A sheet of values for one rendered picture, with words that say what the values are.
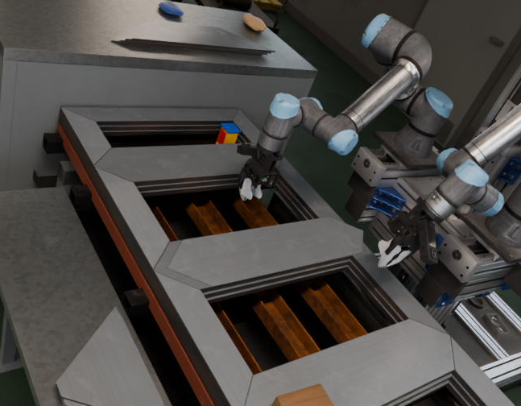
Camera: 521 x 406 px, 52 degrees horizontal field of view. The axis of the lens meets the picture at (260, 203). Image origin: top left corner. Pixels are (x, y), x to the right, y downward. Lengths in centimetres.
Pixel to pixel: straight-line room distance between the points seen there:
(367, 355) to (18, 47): 136
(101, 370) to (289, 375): 42
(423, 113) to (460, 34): 338
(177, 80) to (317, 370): 123
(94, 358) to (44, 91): 98
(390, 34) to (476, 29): 364
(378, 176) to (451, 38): 355
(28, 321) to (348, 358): 78
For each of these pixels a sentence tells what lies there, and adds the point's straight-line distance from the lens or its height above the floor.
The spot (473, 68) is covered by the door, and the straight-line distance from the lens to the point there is 529.
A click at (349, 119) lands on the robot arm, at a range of 152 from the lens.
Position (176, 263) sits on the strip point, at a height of 87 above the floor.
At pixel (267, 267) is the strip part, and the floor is 87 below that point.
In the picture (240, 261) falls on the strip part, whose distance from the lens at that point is 151.
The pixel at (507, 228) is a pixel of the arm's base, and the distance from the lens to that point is 189.
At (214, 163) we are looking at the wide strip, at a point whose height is 87.
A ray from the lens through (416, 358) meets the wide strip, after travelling 154.
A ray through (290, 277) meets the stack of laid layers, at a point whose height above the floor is 84.
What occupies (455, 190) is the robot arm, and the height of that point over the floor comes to 128.
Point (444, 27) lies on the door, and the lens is 556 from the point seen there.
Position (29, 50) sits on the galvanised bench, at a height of 105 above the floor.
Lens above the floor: 183
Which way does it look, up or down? 33 degrees down
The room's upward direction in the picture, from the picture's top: 23 degrees clockwise
